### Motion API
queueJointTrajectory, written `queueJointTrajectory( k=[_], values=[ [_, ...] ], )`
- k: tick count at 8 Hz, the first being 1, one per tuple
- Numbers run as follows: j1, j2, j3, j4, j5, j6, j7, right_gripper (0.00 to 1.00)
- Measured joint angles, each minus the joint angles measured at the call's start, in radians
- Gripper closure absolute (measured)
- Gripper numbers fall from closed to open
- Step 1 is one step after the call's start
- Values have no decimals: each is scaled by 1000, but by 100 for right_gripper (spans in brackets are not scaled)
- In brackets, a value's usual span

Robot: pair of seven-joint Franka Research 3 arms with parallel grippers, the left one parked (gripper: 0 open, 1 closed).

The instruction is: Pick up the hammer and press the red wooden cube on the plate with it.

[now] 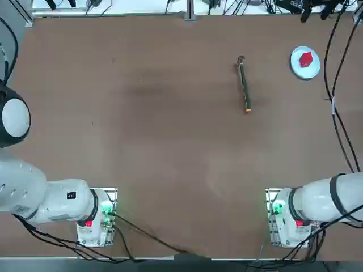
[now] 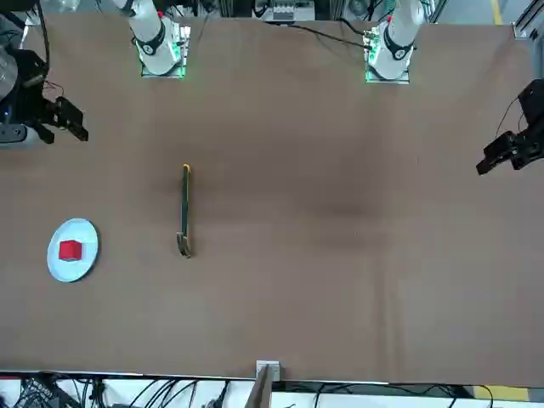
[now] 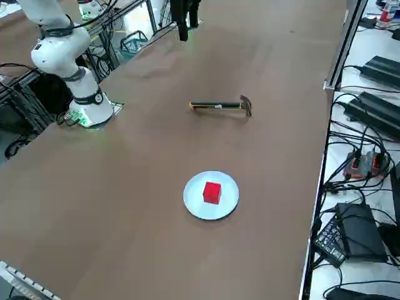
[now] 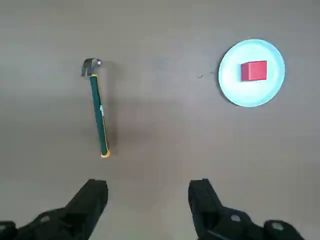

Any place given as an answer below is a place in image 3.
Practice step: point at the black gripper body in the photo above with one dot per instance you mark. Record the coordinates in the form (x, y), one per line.
(184, 5)

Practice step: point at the black yellow claw hammer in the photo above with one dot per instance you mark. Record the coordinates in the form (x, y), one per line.
(212, 105)

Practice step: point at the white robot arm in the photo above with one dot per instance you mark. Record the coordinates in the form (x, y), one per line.
(56, 53)

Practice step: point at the red wooden cube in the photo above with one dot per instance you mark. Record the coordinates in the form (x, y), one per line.
(212, 192)

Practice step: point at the pale blue round plate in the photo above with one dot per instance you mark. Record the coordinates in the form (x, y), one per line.
(193, 203)

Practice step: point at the white machine base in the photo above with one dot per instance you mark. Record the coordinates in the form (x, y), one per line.
(87, 6)

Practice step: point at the small green lit board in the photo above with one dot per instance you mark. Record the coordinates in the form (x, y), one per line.
(75, 117)

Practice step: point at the small black adapter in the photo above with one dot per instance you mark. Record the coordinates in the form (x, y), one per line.
(368, 22)

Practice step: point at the plastic bottle with label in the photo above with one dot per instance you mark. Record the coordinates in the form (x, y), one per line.
(387, 14)

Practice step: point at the long black power adapter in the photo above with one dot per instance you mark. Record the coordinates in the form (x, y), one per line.
(382, 67)
(375, 112)

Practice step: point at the black orange charger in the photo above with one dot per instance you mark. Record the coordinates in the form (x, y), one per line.
(376, 162)
(354, 165)

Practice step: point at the dark screen edge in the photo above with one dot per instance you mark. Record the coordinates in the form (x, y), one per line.
(396, 181)

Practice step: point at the black keypad device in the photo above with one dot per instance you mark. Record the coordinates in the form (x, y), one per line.
(328, 243)

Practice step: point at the flat black box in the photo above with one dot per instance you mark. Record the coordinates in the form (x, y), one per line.
(359, 231)

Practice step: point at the dark rounded object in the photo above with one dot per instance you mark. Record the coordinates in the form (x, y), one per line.
(392, 240)

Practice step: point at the grey aluminium frame rail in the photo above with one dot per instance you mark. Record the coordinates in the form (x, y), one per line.
(152, 15)

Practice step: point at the aluminium frame post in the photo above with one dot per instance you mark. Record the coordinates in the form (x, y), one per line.
(345, 47)

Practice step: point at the black metal frame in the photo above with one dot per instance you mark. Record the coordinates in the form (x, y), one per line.
(18, 103)

